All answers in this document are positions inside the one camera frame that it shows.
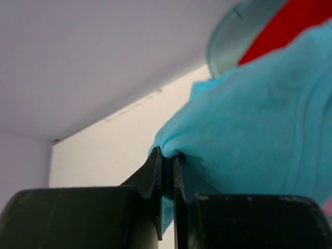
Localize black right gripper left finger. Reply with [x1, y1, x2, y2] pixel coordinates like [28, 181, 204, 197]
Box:
[1, 148, 162, 248]

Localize teal plastic basket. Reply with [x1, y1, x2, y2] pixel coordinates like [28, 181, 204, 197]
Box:
[206, 0, 285, 78]

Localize red t shirt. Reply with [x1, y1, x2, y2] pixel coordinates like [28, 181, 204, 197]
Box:
[238, 0, 331, 65]

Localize turquoise t shirt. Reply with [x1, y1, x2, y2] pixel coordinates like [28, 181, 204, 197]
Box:
[148, 19, 332, 236]

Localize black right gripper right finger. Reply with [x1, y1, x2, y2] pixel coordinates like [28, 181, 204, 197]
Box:
[173, 156, 331, 248]

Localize pink t shirt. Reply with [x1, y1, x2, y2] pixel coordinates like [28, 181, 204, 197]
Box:
[322, 197, 332, 216]

